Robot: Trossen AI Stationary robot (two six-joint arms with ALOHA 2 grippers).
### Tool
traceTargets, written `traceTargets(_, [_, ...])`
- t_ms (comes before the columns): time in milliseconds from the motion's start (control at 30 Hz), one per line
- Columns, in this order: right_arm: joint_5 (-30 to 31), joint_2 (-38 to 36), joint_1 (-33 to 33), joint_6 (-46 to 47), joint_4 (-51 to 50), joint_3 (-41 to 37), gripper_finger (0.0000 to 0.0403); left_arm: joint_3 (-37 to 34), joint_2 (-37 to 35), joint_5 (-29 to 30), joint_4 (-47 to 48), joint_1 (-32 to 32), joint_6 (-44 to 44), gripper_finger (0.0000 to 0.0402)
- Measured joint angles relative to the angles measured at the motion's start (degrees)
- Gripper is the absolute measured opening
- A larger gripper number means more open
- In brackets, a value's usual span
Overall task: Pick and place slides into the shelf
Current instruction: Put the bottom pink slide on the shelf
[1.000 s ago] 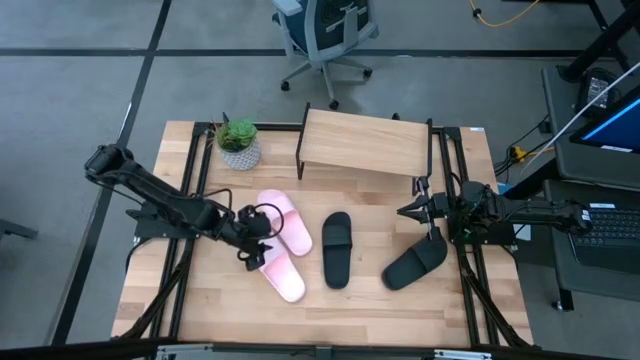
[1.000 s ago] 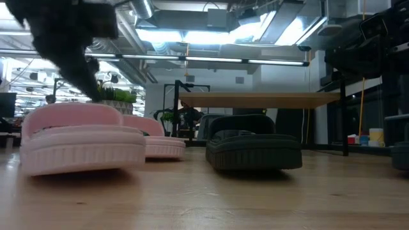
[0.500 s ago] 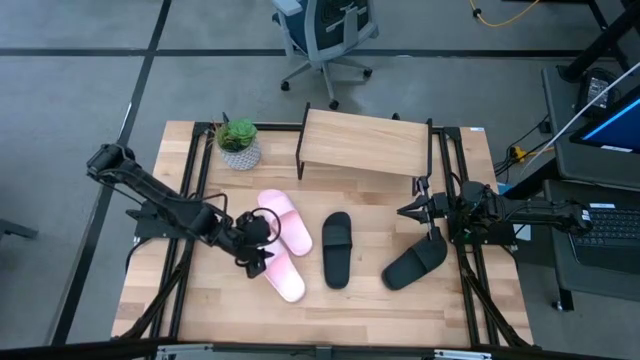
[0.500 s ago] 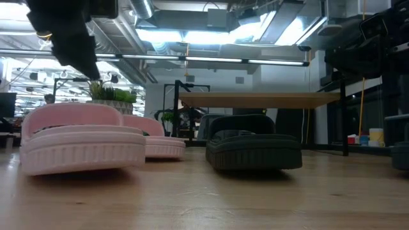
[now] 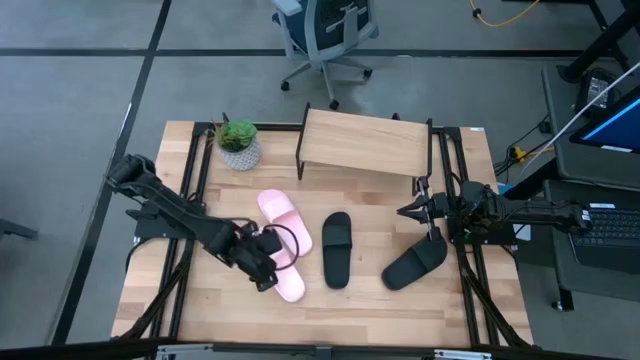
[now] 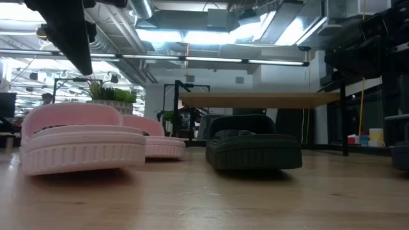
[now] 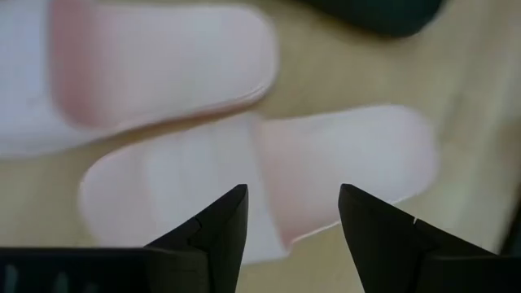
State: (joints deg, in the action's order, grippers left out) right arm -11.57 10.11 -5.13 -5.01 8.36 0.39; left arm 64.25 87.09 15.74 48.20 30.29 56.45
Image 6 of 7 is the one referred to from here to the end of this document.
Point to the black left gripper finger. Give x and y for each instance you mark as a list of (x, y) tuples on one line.
[(78, 54)]

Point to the pink slide sandal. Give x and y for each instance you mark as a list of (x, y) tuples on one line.
[(80, 150), (159, 147)]

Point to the succulent plant in patterned pot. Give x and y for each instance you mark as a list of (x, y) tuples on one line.
[(112, 96)]

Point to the person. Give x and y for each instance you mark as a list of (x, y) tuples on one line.
[(47, 98)]

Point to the red box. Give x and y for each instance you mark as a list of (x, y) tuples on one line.
[(351, 140)]

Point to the yellow white cup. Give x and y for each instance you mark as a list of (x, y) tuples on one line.
[(377, 137)]

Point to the blue container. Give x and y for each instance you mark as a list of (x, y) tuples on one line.
[(364, 140)]

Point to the black monitor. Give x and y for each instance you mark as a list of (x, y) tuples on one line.
[(7, 104)]

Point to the grey blue office chair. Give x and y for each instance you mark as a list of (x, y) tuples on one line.
[(204, 127)]

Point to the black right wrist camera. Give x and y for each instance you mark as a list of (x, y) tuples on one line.
[(374, 27)]

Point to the black aluminium table frame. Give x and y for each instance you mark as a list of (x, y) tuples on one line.
[(319, 148)]

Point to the wooden shelf black metal frame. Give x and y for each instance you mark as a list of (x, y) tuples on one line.
[(255, 100)]

